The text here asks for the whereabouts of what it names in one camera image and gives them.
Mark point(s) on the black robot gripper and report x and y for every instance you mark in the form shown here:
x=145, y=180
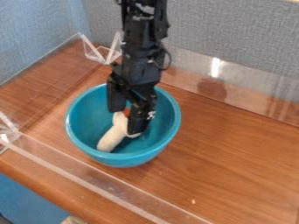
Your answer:
x=133, y=83

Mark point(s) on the blue plastic bowl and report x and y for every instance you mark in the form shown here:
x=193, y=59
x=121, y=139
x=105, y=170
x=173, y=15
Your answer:
x=98, y=131

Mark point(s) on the white brown toy mushroom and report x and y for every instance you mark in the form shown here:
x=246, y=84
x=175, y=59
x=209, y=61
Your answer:
x=117, y=133

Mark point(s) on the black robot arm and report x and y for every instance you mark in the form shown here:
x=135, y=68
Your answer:
x=145, y=26

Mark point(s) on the clear acrylic left barrier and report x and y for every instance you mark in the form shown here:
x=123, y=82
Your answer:
x=31, y=93

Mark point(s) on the clear acrylic barrier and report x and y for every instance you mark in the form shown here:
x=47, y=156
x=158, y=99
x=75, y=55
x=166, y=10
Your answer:
x=261, y=92
x=31, y=93
x=107, y=186

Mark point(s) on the clear acrylic back barrier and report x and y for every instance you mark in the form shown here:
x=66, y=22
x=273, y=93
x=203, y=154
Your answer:
x=261, y=92

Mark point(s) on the clear acrylic front barrier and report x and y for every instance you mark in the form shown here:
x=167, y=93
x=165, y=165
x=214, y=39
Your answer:
x=107, y=186

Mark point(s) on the clear acrylic corner bracket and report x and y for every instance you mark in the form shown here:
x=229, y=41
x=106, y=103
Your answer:
x=103, y=55

